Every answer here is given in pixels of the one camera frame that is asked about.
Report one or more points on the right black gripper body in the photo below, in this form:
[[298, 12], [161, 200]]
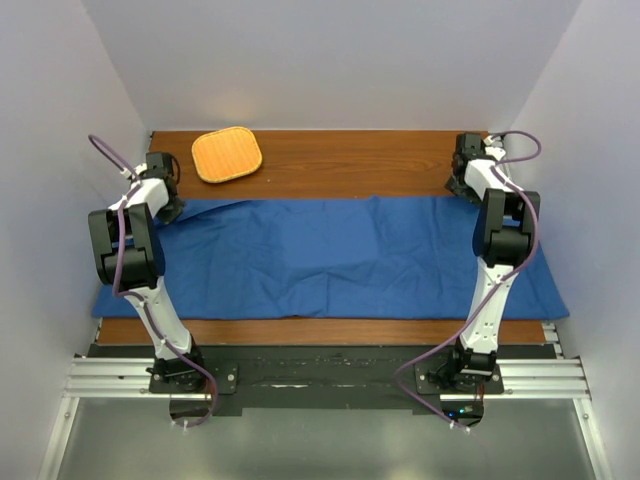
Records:
[[462, 189]]

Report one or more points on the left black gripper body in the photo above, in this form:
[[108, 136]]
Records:
[[172, 210]]

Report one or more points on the orange square woven mat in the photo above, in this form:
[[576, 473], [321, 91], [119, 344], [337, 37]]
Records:
[[226, 155]]

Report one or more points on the blue surgical drape cloth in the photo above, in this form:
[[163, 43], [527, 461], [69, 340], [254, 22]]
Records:
[[374, 258]]

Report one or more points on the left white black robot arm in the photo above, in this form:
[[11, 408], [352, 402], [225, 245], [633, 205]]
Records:
[[130, 260]]

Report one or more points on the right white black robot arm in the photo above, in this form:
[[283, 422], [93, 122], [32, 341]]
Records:
[[505, 241]]

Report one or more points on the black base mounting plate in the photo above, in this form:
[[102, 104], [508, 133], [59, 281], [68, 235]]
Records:
[[421, 396]]

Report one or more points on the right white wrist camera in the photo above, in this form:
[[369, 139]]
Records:
[[494, 146]]

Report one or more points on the aluminium frame rail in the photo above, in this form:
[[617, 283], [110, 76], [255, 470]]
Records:
[[522, 372]]

